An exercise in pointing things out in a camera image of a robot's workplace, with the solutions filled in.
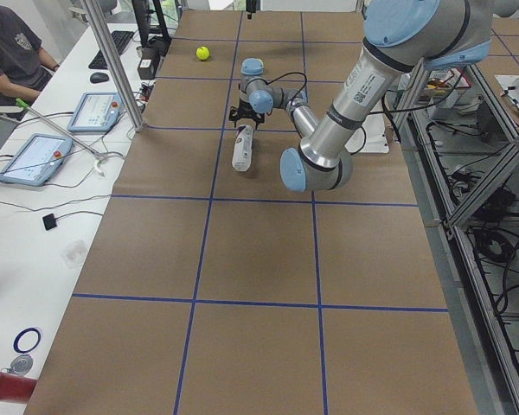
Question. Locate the small black square device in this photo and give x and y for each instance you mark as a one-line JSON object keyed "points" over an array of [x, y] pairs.
{"points": [[49, 222]]}

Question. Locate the yellow tennis ball near edge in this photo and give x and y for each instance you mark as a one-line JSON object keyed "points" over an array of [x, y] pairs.
{"points": [[202, 53]]}

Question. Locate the blue teach pendant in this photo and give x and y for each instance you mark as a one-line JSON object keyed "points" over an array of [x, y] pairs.
{"points": [[96, 113], [37, 161]]}

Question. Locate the aluminium frame post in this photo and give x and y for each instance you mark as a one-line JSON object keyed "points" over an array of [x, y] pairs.
{"points": [[106, 45]]}

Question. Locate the black cardboard box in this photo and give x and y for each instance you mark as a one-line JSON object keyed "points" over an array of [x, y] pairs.
{"points": [[149, 62]]}

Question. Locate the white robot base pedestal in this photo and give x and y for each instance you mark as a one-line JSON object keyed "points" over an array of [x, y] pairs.
{"points": [[371, 138]]}

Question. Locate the red cylinder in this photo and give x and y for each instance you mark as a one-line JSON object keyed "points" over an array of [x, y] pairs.
{"points": [[16, 389]]}

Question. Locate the black computer mouse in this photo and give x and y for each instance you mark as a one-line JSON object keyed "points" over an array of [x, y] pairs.
{"points": [[98, 77]]}

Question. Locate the black computer monitor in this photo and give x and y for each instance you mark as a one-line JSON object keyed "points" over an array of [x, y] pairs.
{"points": [[143, 11]]}

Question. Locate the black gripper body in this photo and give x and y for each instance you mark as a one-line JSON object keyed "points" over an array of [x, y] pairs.
{"points": [[245, 106]]}

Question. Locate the blue teach pendant far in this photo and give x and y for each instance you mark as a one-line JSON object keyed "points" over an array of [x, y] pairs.
{"points": [[96, 113]]}

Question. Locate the silver can lid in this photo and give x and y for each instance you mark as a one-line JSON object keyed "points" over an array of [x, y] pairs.
{"points": [[21, 365]]}

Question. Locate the person in grey t-shirt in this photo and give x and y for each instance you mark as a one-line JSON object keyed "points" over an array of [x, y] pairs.
{"points": [[25, 66]]}

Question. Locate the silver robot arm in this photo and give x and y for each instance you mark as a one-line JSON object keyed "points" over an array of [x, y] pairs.
{"points": [[397, 35]]}

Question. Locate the white tennis ball can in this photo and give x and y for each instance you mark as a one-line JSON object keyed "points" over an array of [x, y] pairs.
{"points": [[243, 148]]}

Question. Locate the blue teach pendant near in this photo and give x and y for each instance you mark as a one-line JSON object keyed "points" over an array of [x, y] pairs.
{"points": [[37, 161]]}

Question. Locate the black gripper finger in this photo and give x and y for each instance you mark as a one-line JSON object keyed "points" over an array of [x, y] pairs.
{"points": [[235, 114], [258, 119]]}

